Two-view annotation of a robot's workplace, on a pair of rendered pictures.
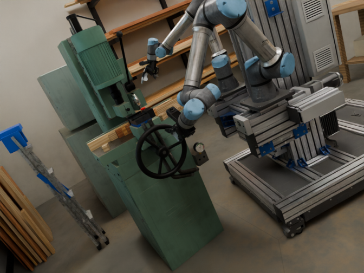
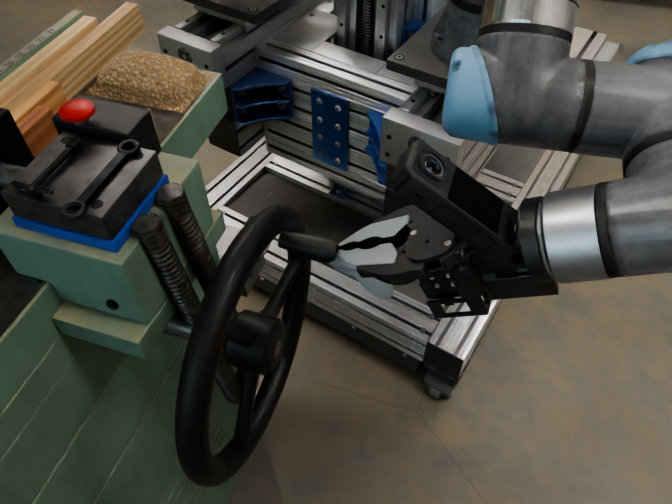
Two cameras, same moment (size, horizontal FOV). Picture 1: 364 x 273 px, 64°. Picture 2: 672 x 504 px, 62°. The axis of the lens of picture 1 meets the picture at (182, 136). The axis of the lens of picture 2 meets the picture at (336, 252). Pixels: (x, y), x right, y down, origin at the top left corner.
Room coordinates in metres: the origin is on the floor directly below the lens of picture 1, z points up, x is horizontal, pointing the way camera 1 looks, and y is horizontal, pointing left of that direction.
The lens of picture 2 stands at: (1.13, 0.31, 1.31)
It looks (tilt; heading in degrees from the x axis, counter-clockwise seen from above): 49 degrees down; 310
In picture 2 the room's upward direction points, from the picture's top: straight up
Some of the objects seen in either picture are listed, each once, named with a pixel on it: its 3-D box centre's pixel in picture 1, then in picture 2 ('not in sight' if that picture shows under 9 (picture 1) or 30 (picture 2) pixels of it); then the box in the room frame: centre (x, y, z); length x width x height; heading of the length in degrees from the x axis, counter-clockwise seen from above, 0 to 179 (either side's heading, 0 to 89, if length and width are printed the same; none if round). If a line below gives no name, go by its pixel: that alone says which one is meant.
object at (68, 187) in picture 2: (142, 116); (94, 165); (1.54, 0.15, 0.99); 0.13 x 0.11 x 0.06; 113
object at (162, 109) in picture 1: (148, 117); (11, 126); (1.76, 0.14, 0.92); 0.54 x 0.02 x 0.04; 113
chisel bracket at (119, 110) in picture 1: (123, 110); not in sight; (1.73, 0.26, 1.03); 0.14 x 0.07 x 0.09; 23
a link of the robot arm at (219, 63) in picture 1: (221, 66); not in sight; (2.02, -0.45, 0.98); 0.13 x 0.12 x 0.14; 162
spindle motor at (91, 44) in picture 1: (98, 58); not in sight; (1.71, 0.26, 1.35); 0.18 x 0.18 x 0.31
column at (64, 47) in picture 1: (101, 90); not in sight; (1.98, 0.37, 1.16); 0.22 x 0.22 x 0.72; 23
